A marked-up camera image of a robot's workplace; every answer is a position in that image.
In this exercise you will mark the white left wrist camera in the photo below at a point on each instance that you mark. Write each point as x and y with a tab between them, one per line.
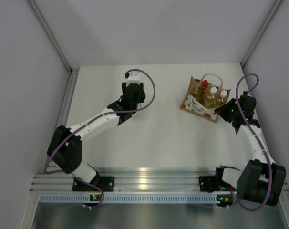
132	77

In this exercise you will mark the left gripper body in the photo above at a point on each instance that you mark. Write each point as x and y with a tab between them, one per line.
134	107

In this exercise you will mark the red cap yellow bottle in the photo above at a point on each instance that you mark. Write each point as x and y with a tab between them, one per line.
201	89

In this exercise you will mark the aluminium rail frame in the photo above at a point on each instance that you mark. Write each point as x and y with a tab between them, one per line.
164	148

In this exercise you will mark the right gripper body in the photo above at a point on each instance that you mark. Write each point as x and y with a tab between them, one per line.
229	110

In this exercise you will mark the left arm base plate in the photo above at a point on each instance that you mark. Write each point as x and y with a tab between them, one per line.
104	183

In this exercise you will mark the grey slotted cable duct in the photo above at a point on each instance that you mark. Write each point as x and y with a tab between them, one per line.
135	198

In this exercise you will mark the canvas bag with watermelon print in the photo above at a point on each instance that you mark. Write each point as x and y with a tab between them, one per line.
191	105

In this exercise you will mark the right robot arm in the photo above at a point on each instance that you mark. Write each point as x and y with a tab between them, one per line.
261	180

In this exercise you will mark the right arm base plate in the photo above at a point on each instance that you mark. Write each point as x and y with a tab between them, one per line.
211	184

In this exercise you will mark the white cap amber bottle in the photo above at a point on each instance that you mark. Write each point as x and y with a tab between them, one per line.
222	98
209	97

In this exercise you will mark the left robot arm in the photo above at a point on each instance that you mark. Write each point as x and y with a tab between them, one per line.
67	142

